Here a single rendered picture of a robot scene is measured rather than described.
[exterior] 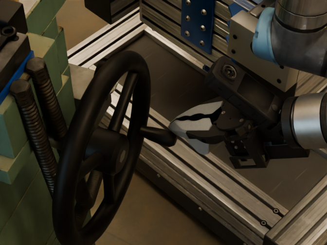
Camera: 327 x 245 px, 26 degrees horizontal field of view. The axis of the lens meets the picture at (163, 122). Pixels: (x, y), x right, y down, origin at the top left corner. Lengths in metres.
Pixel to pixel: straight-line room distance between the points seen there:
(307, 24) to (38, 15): 0.40
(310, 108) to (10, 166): 0.39
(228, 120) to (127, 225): 0.93
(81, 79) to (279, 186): 0.60
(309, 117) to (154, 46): 1.11
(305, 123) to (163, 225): 0.99
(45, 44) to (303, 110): 0.35
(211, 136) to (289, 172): 0.76
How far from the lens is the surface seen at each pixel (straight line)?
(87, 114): 0.86
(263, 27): 0.99
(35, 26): 1.10
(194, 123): 1.03
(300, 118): 0.94
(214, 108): 1.04
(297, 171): 1.74
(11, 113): 0.88
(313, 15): 0.95
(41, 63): 0.89
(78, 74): 1.36
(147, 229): 1.87
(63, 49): 1.22
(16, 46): 0.88
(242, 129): 0.98
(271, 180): 1.72
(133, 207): 1.91
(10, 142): 0.90
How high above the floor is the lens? 1.60
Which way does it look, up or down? 50 degrees down
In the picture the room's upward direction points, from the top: straight up
